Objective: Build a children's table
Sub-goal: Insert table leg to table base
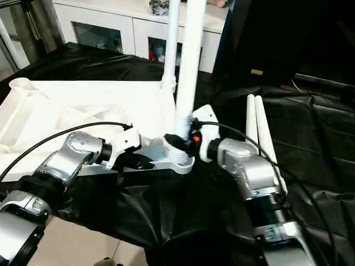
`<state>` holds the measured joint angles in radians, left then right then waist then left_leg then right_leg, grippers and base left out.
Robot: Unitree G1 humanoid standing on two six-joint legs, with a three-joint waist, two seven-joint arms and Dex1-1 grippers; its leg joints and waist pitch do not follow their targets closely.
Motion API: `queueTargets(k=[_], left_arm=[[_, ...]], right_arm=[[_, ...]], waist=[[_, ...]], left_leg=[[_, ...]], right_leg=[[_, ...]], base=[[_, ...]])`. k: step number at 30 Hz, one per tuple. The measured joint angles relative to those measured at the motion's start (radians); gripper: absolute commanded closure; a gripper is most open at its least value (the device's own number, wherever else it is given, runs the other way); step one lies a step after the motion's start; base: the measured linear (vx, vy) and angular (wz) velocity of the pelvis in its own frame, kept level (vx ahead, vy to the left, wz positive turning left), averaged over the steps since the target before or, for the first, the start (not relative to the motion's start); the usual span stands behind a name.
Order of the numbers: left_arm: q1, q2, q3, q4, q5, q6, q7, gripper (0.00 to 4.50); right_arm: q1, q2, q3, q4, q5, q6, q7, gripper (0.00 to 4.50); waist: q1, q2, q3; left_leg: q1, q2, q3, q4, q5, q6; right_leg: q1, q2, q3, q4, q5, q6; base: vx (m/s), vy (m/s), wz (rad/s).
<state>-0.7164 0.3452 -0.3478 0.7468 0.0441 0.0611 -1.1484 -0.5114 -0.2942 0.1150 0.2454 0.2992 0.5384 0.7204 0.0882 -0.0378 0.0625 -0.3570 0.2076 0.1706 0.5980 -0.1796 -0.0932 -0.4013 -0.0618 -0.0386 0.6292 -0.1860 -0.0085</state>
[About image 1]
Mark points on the white plastic table leg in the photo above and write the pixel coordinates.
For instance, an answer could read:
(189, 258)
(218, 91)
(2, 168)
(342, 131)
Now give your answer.
(251, 122)
(171, 41)
(191, 55)
(266, 133)

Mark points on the white plastic table top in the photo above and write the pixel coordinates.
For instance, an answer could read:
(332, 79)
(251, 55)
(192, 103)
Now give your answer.
(83, 91)

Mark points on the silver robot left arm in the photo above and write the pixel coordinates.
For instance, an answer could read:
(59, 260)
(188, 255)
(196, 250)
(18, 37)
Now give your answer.
(75, 149)

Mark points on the small white jar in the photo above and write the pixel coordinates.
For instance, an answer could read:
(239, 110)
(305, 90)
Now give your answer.
(161, 57)

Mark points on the small red bottle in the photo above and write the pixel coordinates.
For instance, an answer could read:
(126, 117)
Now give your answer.
(152, 52)

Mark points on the small tan block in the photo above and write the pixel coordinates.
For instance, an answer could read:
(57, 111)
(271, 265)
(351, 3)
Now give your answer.
(256, 71)

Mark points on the black mat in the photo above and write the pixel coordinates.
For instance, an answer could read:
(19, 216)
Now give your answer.
(305, 138)

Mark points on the shiny object on cabinet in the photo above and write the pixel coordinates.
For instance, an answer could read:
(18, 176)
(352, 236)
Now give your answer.
(159, 7)

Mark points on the white cabinet with glass doors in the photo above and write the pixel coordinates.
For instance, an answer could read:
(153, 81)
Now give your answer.
(111, 14)

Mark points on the black backdrop cloth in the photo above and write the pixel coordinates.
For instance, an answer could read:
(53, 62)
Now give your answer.
(291, 33)

